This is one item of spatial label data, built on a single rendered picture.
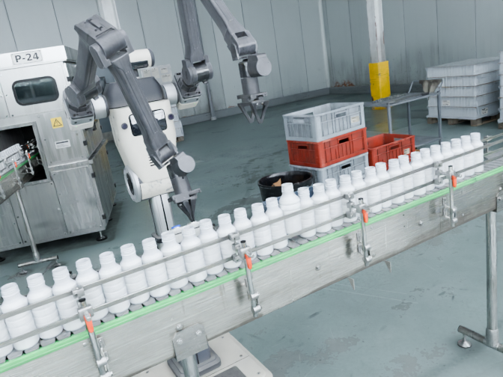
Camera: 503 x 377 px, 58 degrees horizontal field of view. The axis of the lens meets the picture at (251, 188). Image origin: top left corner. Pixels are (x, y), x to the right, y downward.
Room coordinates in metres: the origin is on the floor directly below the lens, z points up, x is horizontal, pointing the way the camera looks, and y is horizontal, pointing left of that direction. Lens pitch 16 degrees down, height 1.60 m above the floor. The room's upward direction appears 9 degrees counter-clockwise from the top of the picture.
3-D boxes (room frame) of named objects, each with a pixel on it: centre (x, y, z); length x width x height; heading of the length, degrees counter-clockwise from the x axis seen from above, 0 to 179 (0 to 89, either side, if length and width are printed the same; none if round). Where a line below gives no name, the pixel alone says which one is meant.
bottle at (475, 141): (1.86, -0.96, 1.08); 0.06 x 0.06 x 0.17
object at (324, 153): (3.94, -0.72, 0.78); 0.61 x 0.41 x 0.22; 124
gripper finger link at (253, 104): (1.54, -0.06, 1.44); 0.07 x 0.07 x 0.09; 27
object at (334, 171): (3.93, -0.72, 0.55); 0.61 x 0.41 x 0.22; 125
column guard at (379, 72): (11.09, -3.45, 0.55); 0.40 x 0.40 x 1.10; 28
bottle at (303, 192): (1.45, -0.17, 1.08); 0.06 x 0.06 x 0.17
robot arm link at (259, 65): (1.52, -0.07, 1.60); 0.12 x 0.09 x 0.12; 30
